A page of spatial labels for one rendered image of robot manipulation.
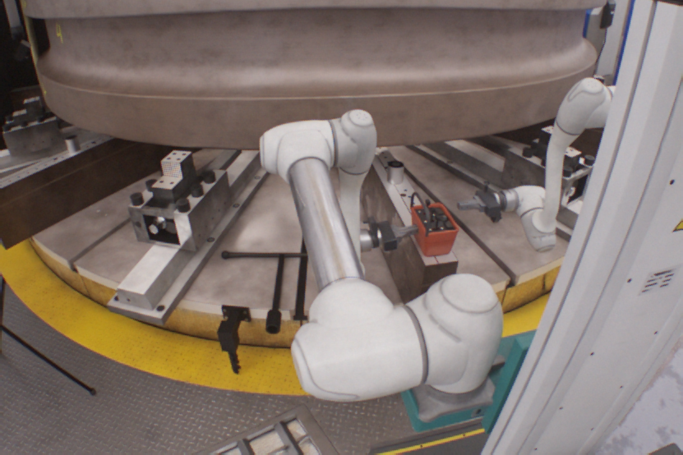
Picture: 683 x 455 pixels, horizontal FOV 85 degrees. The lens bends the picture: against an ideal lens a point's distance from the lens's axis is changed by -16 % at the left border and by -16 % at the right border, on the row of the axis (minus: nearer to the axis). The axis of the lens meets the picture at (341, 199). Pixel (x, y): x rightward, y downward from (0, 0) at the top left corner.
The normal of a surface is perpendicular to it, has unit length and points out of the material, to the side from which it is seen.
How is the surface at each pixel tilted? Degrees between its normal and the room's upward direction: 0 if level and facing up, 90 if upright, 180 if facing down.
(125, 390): 0
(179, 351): 0
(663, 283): 90
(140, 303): 90
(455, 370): 91
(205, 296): 0
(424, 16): 90
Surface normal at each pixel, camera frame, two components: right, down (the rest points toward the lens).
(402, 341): 0.15, -0.50
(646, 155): 0.20, 0.51
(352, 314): 0.00, -0.74
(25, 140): 0.54, 0.44
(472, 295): 0.11, -0.87
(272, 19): -0.03, 0.52
